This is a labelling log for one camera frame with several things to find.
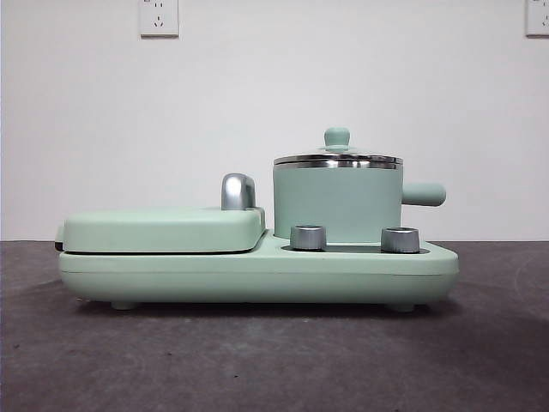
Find glass pot lid green knob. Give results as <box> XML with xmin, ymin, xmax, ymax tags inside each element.
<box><xmin>274</xmin><ymin>126</ymin><xmax>404</xmax><ymax>167</ymax></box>

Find silver control knob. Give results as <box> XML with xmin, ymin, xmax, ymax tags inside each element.
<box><xmin>381</xmin><ymin>226</ymin><xmax>420</xmax><ymax>253</ymax></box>
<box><xmin>290</xmin><ymin>224</ymin><xmax>326</xmax><ymax>251</ymax></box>

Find mint green breakfast machine base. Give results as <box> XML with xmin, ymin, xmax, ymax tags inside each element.
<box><xmin>58</xmin><ymin>229</ymin><xmax>459</xmax><ymax>311</ymax></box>

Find mint green pot with handle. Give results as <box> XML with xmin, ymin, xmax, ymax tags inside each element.
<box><xmin>273</xmin><ymin>157</ymin><xmax>449</xmax><ymax>240</ymax></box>

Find mint green grill lid chrome handle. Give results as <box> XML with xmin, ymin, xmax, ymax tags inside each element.
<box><xmin>54</xmin><ymin>173</ymin><xmax>267</xmax><ymax>254</ymax></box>

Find white wall outlet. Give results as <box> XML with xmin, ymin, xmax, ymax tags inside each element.
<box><xmin>526</xmin><ymin>0</ymin><xmax>549</xmax><ymax>38</ymax></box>
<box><xmin>140</xmin><ymin>0</ymin><xmax>180</xmax><ymax>39</ymax></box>

